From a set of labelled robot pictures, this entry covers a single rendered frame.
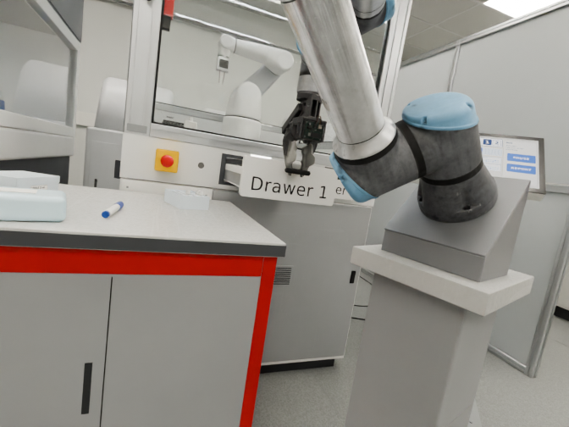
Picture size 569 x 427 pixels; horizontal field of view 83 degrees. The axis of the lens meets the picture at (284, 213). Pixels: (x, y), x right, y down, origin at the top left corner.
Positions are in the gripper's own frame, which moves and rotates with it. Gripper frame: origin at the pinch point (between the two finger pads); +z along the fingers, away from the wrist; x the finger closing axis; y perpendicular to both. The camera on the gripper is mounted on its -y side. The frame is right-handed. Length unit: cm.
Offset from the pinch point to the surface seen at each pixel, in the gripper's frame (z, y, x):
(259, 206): 15.6, -35.1, 2.1
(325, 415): 91, -10, 33
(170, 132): -6.3, -35.5, -32.7
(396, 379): 40, 36, 15
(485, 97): -68, -82, 164
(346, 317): 63, -35, 52
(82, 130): -6, -356, -121
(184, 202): 12.8, -5.9, -28.1
